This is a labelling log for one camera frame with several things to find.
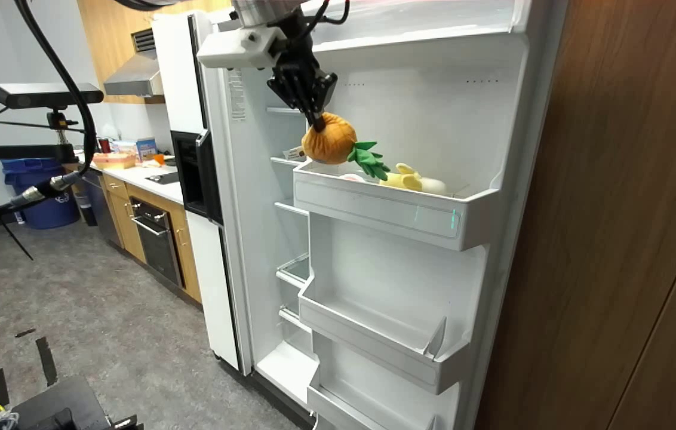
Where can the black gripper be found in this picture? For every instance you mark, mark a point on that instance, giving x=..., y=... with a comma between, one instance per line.
x=297, y=62

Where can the orange pineapple plush toy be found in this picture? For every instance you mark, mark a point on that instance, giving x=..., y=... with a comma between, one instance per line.
x=328, y=139

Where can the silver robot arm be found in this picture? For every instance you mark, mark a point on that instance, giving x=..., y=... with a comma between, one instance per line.
x=261, y=9

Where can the yellow banana plush toy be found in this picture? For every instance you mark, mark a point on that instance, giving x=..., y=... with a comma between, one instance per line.
x=402, y=179

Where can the white plush toy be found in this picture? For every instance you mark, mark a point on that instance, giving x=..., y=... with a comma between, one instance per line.
x=434, y=185

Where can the white fridge interior shelf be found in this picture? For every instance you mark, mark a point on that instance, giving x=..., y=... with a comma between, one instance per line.
x=285, y=161
x=293, y=209

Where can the white door bin with toys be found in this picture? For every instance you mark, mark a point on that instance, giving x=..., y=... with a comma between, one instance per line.
x=368, y=211

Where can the white refrigerator door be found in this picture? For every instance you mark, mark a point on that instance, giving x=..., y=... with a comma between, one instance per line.
x=447, y=102

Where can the black water ice dispenser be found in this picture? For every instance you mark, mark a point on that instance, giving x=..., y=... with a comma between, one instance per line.
x=198, y=175

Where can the white refrigerator cabinet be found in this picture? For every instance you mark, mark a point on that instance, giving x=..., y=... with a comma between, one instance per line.
x=254, y=240

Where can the stainless steel range hood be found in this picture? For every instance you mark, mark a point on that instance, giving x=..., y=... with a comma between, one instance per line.
x=137, y=79

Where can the white kitchen countertop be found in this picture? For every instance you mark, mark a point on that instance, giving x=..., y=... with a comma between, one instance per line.
x=146, y=179

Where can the wooden base kitchen cabinet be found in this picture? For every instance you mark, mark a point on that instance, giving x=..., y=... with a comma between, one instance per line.
x=187, y=253

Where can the white freezer door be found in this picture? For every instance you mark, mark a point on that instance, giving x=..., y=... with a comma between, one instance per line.
x=210, y=277

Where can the black built-in oven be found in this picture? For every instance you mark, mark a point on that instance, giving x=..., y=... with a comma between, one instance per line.
x=158, y=242

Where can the large white door bin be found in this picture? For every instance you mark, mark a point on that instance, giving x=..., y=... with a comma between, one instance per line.
x=368, y=341

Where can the blue plastic bin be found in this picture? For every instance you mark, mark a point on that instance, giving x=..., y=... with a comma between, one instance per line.
x=29, y=179

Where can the small white door bin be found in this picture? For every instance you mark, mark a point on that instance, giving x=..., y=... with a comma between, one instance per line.
x=346, y=407

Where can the brown wooden side panel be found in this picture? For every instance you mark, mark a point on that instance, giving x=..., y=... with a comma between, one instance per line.
x=632, y=198

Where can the long black floor tape strip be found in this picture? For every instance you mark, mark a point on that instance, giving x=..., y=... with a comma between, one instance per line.
x=47, y=362

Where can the black equipment base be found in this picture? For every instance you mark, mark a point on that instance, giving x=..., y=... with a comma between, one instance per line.
x=58, y=409

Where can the short black floor tape strip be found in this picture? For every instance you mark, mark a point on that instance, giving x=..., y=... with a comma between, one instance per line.
x=2, y=387

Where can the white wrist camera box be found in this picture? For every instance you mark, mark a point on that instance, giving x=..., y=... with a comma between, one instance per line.
x=232, y=49

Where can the wooden wall kitchen cabinet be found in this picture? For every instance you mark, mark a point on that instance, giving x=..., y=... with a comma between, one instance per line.
x=107, y=31

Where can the black camera stand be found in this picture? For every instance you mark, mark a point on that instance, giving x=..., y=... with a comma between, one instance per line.
x=58, y=122

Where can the black camera bar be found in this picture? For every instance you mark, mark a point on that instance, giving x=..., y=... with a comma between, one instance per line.
x=42, y=93

